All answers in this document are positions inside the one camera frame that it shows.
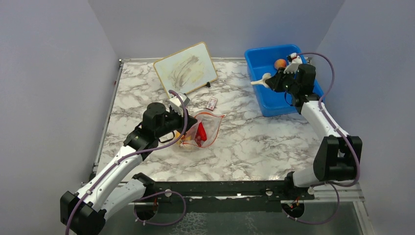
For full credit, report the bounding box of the red white staple box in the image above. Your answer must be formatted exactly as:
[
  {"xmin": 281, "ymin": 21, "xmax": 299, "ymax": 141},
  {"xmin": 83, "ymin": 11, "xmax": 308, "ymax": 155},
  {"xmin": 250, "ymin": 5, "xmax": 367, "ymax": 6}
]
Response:
[{"xmin": 206, "ymin": 97, "xmax": 217, "ymax": 111}]

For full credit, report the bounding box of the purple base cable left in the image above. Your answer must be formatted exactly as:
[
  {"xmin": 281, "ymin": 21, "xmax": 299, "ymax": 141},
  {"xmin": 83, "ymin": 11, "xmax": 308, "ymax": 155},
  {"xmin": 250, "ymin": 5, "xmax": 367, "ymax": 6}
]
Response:
[{"xmin": 133, "ymin": 189, "xmax": 187, "ymax": 227}]

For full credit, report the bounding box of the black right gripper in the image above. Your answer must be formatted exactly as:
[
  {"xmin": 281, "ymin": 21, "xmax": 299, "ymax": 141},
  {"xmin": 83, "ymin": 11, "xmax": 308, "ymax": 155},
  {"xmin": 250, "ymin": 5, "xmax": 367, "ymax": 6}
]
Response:
[{"xmin": 265, "ymin": 68, "xmax": 299, "ymax": 95}]

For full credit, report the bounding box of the small whiteboard yellow frame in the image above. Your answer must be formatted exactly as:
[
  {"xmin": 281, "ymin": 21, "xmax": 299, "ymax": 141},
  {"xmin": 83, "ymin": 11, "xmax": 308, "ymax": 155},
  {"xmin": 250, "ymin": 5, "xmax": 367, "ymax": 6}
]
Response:
[{"xmin": 153, "ymin": 42, "xmax": 218, "ymax": 94}]

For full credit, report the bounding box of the white mushroom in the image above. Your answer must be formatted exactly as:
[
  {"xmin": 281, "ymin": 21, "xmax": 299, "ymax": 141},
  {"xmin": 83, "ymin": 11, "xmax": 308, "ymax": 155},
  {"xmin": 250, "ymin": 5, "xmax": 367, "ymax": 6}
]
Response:
[{"xmin": 250, "ymin": 73, "xmax": 272, "ymax": 88}]

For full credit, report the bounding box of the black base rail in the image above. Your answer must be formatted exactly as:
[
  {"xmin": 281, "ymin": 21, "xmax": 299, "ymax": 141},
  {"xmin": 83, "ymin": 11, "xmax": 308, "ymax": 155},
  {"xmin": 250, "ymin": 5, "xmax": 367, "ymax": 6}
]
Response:
[{"xmin": 132, "ymin": 173, "xmax": 315, "ymax": 216}]

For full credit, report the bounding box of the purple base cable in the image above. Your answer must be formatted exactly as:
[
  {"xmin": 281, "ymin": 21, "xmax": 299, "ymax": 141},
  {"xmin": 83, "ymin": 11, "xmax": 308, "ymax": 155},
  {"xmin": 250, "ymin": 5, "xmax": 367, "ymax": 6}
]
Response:
[
  {"xmin": 133, "ymin": 189, "xmax": 187, "ymax": 227},
  {"xmin": 281, "ymin": 183, "xmax": 341, "ymax": 226}
]

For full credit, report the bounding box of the red chili pepper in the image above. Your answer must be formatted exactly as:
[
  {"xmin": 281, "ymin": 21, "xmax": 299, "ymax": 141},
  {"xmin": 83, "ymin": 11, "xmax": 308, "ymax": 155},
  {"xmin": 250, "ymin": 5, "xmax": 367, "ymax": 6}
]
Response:
[{"xmin": 195, "ymin": 122, "xmax": 207, "ymax": 141}]

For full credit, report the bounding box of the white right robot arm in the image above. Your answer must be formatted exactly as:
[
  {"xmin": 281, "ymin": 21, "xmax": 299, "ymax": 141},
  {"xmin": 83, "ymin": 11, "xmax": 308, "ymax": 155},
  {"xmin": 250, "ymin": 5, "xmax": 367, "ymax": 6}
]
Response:
[{"xmin": 262, "ymin": 64, "xmax": 363, "ymax": 199}]

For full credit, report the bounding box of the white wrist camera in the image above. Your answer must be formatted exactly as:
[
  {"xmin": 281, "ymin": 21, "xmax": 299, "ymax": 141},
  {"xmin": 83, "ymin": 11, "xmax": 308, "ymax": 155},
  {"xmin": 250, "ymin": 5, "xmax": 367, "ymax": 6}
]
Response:
[
  {"xmin": 283, "ymin": 53, "xmax": 303, "ymax": 74},
  {"xmin": 169, "ymin": 93, "xmax": 190, "ymax": 117}
]

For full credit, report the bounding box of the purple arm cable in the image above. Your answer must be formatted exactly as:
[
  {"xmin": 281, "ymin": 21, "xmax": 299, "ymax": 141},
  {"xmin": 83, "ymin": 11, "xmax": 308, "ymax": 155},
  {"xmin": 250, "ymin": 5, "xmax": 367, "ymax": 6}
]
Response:
[
  {"xmin": 65, "ymin": 90, "xmax": 189, "ymax": 235},
  {"xmin": 297, "ymin": 52, "xmax": 361, "ymax": 188}
]

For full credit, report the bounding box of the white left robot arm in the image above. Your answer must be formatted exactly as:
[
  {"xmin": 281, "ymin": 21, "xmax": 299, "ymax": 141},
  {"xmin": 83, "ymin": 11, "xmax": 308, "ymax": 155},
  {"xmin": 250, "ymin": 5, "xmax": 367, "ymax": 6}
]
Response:
[{"xmin": 60, "ymin": 98, "xmax": 197, "ymax": 235}]

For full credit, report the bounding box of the clear zip bag orange zipper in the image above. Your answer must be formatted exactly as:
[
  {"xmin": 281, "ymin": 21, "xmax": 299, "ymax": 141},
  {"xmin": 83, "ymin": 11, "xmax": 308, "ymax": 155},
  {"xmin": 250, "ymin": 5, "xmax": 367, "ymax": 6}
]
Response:
[{"xmin": 178, "ymin": 111, "xmax": 225, "ymax": 149}]

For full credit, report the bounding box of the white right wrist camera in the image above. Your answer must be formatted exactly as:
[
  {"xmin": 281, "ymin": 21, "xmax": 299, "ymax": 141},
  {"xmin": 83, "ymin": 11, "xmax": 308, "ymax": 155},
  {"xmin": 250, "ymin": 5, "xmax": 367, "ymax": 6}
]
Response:
[{"xmin": 283, "ymin": 53, "xmax": 303, "ymax": 74}]

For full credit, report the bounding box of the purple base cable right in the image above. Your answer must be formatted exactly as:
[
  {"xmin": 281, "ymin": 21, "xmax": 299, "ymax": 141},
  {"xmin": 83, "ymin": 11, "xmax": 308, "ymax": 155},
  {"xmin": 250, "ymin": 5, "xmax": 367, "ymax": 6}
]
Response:
[{"xmin": 281, "ymin": 183, "xmax": 341, "ymax": 226}]

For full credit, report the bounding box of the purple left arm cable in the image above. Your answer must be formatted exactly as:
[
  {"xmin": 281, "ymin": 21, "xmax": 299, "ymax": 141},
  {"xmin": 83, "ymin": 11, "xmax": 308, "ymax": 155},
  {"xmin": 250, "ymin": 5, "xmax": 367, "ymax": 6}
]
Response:
[{"xmin": 65, "ymin": 90, "xmax": 189, "ymax": 235}]

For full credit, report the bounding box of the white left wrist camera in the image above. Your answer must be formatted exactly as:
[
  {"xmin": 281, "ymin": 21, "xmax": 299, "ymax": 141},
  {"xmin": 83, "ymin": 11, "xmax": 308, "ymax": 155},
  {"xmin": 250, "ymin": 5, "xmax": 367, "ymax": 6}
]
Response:
[{"xmin": 169, "ymin": 93, "xmax": 190, "ymax": 117}]

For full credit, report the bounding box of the peach fruit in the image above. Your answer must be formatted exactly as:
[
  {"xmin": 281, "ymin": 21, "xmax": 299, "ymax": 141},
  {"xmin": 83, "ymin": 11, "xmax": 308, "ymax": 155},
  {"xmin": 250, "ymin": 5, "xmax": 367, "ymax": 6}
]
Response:
[{"xmin": 274, "ymin": 59, "xmax": 287, "ymax": 70}]

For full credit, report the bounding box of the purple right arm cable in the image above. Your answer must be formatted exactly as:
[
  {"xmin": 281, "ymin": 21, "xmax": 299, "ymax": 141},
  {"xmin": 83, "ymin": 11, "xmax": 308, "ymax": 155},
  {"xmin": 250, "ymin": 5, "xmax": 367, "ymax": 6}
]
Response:
[{"xmin": 297, "ymin": 52, "xmax": 361, "ymax": 188}]

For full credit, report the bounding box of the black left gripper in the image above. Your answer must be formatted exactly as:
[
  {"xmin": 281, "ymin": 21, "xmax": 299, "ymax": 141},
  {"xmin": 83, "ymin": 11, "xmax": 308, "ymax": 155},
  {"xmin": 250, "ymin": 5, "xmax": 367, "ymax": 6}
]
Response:
[{"xmin": 156, "ymin": 107, "xmax": 198, "ymax": 138}]

